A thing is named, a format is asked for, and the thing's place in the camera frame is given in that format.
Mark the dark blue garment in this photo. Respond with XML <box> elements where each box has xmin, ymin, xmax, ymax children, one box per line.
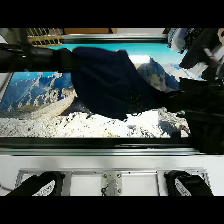
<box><xmin>70</xmin><ymin>46</ymin><xmax>172</xmax><ymax>122</ymax></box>

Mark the silver frame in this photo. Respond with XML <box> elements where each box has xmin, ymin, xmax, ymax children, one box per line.
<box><xmin>0</xmin><ymin>147</ymin><xmax>224</xmax><ymax>197</ymax></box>

